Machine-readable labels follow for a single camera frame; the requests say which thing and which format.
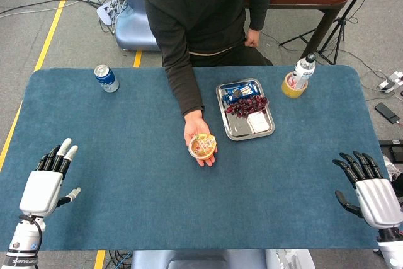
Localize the person's right hand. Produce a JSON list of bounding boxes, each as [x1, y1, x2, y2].
[[183, 110, 218, 168]]

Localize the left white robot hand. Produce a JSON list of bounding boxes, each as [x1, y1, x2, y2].
[[19, 137, 81, 218]]

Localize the person's left hand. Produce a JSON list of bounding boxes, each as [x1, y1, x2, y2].
[[244, 28, 262, 48]]

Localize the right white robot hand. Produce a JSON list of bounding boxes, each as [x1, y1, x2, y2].
[[332, 150, 403, 229]]

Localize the round orange snack cup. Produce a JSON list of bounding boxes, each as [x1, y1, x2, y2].
[[188, 134, 217, 159]]

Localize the person's right forearm dark sleeve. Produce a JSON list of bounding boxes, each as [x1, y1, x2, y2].
[[162, 59, 205, 117]]

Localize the stainless steel tray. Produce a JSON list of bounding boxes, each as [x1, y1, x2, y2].
[[215, 77, 276, 142]]

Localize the blue cookie packet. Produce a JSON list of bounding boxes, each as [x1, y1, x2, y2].
[[221, 81, 259, 103]]

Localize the black box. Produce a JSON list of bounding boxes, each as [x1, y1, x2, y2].
[[378, 139, 403, 156]]

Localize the person in dark sweater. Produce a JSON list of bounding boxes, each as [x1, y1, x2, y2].
[[143, 0, 276, 68]]

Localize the dark red grape bunch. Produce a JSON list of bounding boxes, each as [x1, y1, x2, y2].
[[225, 94, 270, 118]]

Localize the clear plastic water bottle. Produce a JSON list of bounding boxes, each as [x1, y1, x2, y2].
[[288, 53, 316, 90]]

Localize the yellow tape roll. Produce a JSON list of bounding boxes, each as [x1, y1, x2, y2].
[[281, 72, 309, 99]]

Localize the small white packet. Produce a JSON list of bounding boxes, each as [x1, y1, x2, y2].
[[246, 112, 272, 134]]

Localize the blue felt table cover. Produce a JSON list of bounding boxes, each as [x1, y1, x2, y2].
[[0, 65, 399, 253]]

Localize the black smartphone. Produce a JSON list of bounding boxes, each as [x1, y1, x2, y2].
[[374, 102, 400, 124]]

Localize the black tripod stand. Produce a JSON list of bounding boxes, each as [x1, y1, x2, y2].
[[278, 0, 382, 66]]

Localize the blue soda can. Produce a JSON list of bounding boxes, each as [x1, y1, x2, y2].
[[94, 64, 120, 94]]

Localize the light blue machine base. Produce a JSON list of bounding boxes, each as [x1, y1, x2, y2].
[[115, 0, 161, 52]]

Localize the white power strip with plugs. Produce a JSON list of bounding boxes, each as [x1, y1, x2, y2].
[[377, 71, 403, 93]]

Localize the grey robot torso base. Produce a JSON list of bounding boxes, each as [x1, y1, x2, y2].
[[130, 249, 315, 269]]

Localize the white socket board with plugs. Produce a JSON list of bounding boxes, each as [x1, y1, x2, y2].
[[96, 0, 125, 26]]

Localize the long yellow floor tape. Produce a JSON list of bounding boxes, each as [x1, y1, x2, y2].
[[0, 0, 79, 172]]

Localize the floor cables under table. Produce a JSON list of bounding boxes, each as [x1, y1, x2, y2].
[[105, 249, 133, 269]]

